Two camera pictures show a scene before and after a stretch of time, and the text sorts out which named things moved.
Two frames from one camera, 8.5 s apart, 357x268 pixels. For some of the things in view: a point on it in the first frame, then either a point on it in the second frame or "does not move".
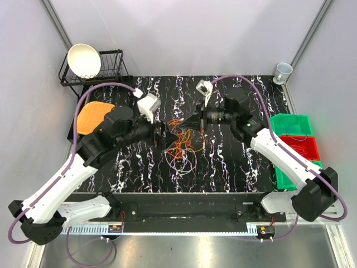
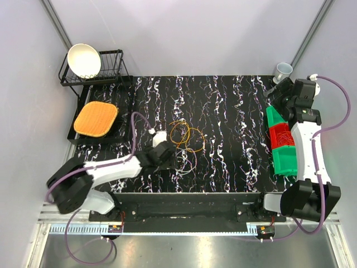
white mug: (282, 71) does not move
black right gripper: (193, 121) → (284, 87)
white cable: (181, 161) does not move
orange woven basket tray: (91, 114) does not move
